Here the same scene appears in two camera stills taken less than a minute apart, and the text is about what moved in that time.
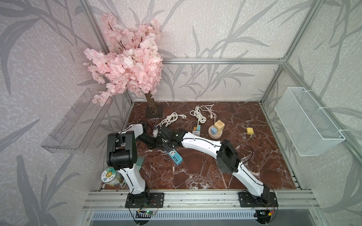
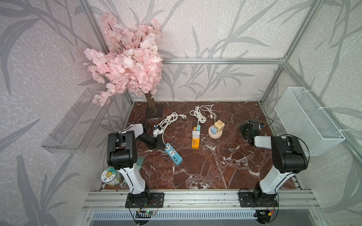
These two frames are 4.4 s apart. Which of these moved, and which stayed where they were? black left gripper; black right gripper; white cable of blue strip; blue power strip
Moved: black right gripper
Stayed: white cable of blue strip; black left gripper; blue power strip
